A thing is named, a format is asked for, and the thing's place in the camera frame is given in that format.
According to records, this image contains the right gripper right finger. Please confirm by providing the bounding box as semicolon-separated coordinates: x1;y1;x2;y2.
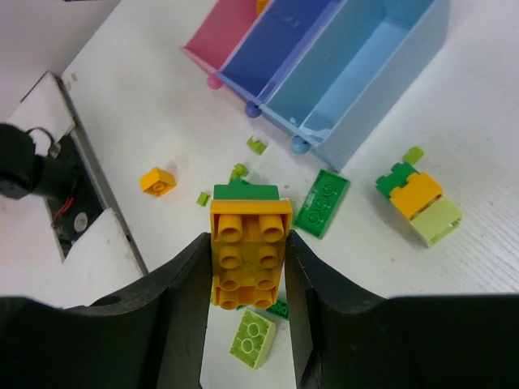
285;233;518;388

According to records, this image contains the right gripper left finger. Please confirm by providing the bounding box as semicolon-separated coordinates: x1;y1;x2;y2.
1;233;211;388

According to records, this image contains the dark green 2x2 lego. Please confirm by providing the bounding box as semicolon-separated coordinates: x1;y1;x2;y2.
266;297;289;321

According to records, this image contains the lime 2x2 lego brick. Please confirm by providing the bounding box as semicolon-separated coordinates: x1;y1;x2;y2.
229;309;277;370

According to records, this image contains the dark green lego plate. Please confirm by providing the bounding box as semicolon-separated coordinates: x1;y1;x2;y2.
294;169;350;239

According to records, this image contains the yellow green lego stack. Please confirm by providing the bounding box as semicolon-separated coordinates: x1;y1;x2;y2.
210;181;293;310

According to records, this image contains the green yellow lime lego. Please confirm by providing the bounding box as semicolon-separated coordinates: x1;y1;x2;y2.
375;162;462;247

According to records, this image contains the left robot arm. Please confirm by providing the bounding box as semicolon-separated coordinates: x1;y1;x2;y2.
1;123;78;200

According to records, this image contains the tiny lime lego stud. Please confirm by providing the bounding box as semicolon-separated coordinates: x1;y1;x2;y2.
196;191;211;207

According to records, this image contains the small yellow lego brick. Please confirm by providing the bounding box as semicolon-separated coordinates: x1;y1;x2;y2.
139;167;177;197

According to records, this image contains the tiny lime lego pair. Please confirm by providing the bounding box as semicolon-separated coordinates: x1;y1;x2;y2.
229;163;249;182

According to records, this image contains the tiny lime lego near bins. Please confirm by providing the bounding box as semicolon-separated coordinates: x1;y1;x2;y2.
402;146;424;166

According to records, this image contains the tiny lime lego clip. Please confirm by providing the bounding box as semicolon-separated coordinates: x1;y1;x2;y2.
247;136;268;156

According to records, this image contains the light blue container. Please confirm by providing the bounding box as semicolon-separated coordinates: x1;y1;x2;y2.
262;1;450;171

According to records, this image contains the pink container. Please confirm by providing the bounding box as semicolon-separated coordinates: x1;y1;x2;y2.
181;0;269;90

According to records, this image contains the purple container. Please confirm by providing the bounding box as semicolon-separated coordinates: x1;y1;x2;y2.
217;0;341;118

